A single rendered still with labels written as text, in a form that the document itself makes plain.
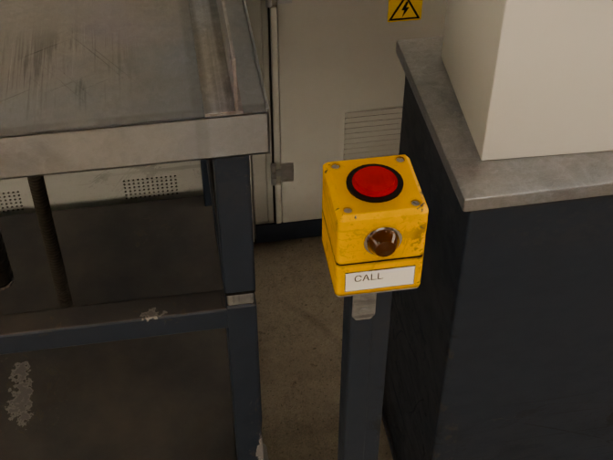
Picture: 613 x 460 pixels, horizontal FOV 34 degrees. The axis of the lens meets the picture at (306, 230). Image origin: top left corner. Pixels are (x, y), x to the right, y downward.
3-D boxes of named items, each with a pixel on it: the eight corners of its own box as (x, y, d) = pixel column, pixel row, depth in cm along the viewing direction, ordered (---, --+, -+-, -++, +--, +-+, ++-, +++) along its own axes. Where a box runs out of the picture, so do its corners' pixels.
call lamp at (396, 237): (403, 263, 87) (406, 235, 85) (365, 266, 87) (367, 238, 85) (400, 251, 88) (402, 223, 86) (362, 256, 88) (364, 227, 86)
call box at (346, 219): (420, 290, 92) (431, 208, 85) (335, 300, 91) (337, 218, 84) (401, 230, 98) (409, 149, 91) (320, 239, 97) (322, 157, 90)
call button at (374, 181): (401, 204, 87) (402, 191, 86) (356, 209, 87) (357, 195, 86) (391, 175, 90) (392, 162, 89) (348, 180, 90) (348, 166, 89)
